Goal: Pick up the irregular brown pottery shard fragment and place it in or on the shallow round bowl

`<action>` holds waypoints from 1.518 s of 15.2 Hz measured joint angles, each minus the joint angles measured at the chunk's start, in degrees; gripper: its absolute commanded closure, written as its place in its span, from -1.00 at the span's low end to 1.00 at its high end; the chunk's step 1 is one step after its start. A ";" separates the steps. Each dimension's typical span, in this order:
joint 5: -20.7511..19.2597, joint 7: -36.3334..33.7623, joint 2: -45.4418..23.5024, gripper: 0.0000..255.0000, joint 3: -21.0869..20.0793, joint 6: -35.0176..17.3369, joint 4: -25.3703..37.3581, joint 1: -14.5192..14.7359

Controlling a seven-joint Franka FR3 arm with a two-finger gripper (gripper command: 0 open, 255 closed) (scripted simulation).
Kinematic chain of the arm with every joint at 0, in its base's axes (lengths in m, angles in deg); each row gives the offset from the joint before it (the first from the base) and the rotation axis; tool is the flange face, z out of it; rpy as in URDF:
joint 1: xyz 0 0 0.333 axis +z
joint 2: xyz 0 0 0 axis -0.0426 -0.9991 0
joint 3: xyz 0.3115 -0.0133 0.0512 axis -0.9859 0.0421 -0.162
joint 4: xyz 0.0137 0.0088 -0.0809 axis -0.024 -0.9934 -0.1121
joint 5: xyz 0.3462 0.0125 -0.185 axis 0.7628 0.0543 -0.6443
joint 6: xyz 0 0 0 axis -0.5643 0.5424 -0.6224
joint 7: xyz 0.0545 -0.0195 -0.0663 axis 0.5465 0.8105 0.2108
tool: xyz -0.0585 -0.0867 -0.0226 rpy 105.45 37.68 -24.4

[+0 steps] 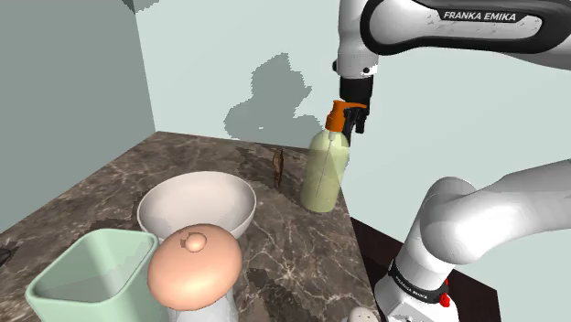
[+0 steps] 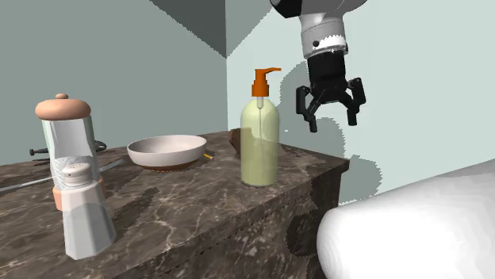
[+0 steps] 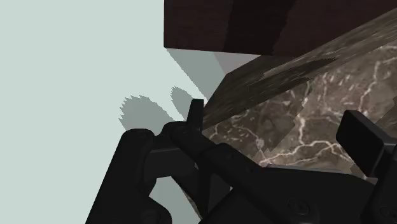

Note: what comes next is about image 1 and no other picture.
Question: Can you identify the white bowl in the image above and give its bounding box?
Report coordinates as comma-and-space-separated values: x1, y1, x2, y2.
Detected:
136, 170, 258, 242

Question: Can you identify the pale green orange-topped spray bottle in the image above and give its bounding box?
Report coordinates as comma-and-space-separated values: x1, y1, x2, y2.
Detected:
299, 100, 368, 214

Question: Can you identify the thin brown upright object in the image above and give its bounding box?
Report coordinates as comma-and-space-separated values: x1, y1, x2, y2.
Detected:
272, 148, 286, 189

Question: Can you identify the white rounded shaker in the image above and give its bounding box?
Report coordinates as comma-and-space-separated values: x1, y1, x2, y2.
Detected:
345, 306, 381, 322

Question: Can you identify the mint green square container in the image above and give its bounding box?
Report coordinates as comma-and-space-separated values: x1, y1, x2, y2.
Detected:
25, 228, 171, 322

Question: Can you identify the peach dome on white base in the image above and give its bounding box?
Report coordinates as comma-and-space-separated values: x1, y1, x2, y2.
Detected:
146, 223, 243, 322

